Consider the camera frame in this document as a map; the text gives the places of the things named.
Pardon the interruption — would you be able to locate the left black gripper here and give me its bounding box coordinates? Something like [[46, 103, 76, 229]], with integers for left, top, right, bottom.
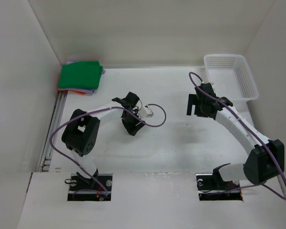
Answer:
[[122, 110, 145, 136]]

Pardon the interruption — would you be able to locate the lavender t-shirt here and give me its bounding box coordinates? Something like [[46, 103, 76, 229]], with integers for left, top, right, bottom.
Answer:
[[58, 60, 107, 94]]

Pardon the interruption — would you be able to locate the orange t-shirt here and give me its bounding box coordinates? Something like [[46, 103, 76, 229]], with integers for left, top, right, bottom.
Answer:
[[58, 88, 87, 94]]

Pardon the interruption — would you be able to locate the green t-shirt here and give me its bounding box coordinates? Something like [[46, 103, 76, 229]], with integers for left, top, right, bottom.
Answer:
[[57, 60, 103, 90]]

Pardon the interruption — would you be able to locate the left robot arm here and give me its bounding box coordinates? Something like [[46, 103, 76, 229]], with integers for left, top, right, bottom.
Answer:
[[61, 92, 153, 190]]

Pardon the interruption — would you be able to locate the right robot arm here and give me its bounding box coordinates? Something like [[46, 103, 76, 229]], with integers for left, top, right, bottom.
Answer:
[[186, 83, 285, 190]]

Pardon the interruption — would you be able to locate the white plastic bin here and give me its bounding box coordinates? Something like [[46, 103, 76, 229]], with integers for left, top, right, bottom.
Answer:
[[204, 54, 259, 102]]

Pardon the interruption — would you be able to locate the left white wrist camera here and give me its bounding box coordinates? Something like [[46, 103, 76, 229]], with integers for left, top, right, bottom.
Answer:
[[138, 106, 154, 119]]

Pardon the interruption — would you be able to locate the aluminium rail left edge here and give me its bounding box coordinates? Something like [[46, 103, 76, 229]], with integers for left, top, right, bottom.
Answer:
[[36, 92, 68, 172]]

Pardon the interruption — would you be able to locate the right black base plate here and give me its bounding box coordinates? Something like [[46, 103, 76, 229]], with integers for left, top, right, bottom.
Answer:
[[196, 173, 243, 201]]

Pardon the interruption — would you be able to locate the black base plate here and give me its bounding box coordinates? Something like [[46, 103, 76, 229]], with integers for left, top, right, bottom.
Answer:
[[196, 173, 243, 201], [64, 173, 113, 202]]

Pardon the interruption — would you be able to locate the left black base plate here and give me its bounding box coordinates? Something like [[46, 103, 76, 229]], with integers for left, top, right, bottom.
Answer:
[[64, 173, 113, 202]]

